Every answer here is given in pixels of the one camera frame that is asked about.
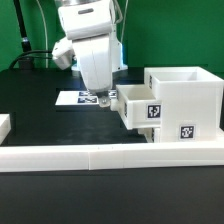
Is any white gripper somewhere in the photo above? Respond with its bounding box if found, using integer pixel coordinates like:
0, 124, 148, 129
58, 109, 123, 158
51, 33, 114, 108

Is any white drawer tray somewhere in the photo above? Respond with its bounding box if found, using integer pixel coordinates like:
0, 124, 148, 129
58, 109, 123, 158
138, 127, 160, 143
110, 84, 162, 130

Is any white front drawer tray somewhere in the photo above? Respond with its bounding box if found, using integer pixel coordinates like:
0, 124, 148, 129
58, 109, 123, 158
138, 127, 160, 143

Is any white drawer cabinet box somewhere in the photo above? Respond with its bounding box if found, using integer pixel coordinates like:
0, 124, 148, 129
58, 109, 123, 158
144, 67, 224, 142

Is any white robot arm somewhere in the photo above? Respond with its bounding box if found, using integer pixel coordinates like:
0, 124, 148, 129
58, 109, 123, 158
52, 0, 127, 107

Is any fiducial marker sheet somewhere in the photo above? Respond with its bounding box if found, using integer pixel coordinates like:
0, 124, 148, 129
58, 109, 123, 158
54, 89, 118, 107

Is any black vertical pole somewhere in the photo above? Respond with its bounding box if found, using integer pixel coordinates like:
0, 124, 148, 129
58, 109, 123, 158
13, 0, 31, 52

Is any black cable with connector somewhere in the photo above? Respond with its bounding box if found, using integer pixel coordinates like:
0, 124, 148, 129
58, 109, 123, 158
9, 49, 56, 70

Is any white U-shaped fence wall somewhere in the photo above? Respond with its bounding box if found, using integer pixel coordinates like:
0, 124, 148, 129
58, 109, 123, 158
0, 114, 224, 172

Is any white thin cable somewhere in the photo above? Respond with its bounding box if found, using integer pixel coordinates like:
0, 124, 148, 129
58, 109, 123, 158
35, 0, 49, 69

